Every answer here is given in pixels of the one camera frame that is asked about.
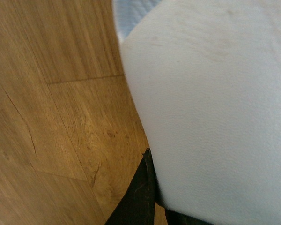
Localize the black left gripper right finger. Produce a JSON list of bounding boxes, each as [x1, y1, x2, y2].
[[164, 209, 213, 225]]

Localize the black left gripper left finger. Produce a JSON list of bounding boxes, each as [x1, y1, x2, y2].
[[106, 148, 156, 225]]

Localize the light blue slide sandal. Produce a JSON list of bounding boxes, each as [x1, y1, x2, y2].
[[112, 0, 281, 225]]

